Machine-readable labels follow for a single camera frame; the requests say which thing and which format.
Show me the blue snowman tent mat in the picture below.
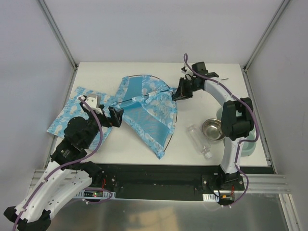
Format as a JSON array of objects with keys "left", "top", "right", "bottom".
[{"left": 47, "top": 87, "right": 114, "bottom": 138}]

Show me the left aluminium frame post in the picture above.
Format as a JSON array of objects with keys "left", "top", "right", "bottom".
[{"left": 37, "top": 0, "right": 78, "bottom": 70}]

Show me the stainless steel bowl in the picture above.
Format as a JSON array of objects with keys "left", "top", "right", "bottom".
[{"left": 202, "top": 118, "right": 225, "bottom": 141}]

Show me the green double pet bowl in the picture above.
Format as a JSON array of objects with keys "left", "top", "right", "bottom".
[{"left": 216, "top": 107, "right": 256, "bottom": 157}]

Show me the clear plastic water bottle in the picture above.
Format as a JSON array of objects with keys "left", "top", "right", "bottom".
[{"left": 187, "top": 124, "right": 213, "bottom": 159}]

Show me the right aluminium frame post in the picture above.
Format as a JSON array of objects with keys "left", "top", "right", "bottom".
[{"left": 243, "top": 0, "right": 293, "bottom": 72}]

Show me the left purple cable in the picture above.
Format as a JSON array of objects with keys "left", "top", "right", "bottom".
[{"left": 12, "top": 96, "right": 114, "bottom": 231}]

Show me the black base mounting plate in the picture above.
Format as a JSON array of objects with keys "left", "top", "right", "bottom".
[{"left": 45, "top": 161, "right": 276, "bottom": 200}]

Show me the aluminium frame post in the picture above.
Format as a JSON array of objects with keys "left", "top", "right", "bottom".
[
  {"left": 243, "top": 0, "right": 293, "bottom": 72},
  {"left": 37, "top": 0, "right": 78, "bottom": 70}
]

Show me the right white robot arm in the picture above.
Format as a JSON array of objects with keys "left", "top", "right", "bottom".
[{"left": 172, "top": 61, "right": 256, "bottom": 190}]

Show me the aluminium front rail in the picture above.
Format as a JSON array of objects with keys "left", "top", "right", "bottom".
[{"left": 28, "top": 169, "right": 291, "bottom": 194}]

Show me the blue snowman pet tent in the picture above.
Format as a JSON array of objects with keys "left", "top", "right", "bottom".
[{"left": 109, "top": 74, "right": 179, "bottom": 160}]

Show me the thin black tent pole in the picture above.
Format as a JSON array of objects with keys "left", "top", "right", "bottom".
[{"left": 125, "top": 74, "right": 179, "bottom": 154}]

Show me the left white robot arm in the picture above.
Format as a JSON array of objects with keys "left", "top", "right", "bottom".
[{"left": 4, "top": 103, "right": 124, "bottom": 231}]

